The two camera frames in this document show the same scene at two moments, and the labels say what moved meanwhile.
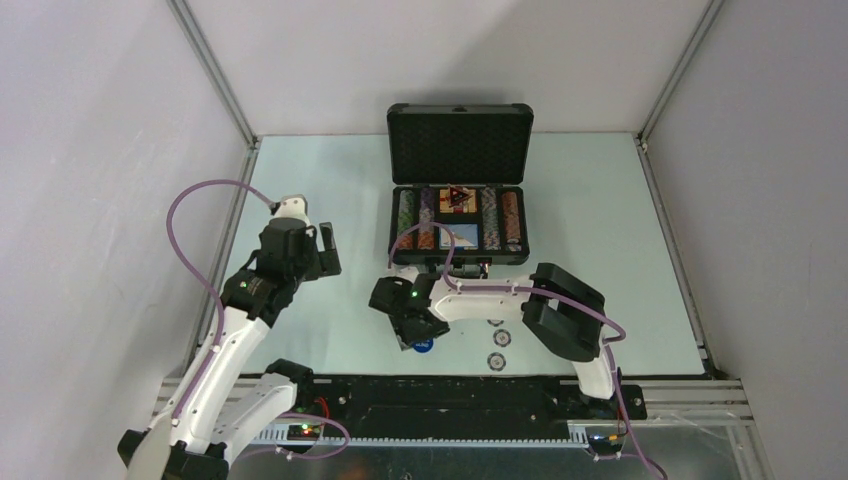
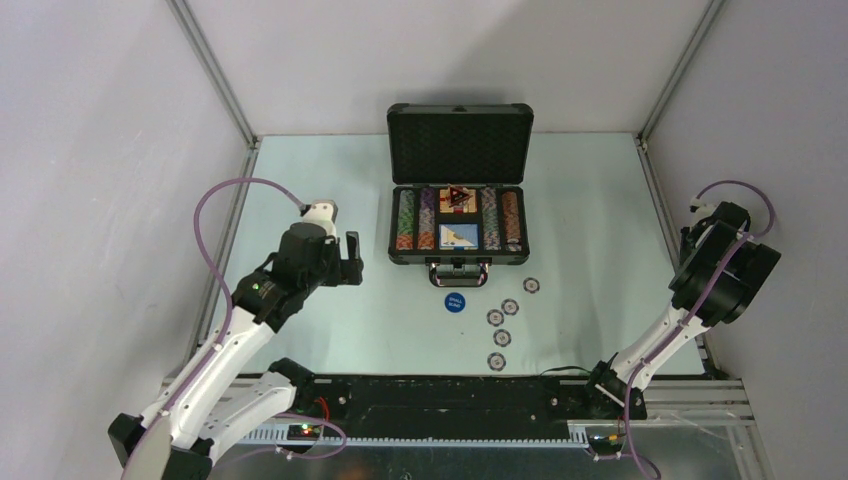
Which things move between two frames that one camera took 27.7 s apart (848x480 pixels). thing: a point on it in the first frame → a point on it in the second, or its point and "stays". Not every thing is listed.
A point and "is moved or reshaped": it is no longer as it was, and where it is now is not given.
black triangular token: [457, 196] stays
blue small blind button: [423, 346] is moved or reshaped
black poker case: [460, 175] stays
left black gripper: [327, 258] → [346, 271]
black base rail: [460, 407] stays
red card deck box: [468, 205] stays
